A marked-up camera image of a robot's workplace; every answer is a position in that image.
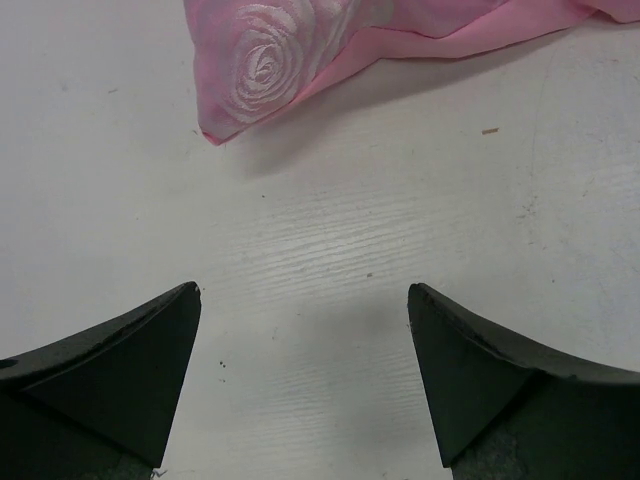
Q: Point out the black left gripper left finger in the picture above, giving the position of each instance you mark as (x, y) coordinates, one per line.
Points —
(100, 404)

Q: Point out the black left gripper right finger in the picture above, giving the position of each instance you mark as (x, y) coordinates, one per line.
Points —
(504, 406)

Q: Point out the pink floral pillowcase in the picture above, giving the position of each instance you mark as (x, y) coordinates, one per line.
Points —
(254, 59)

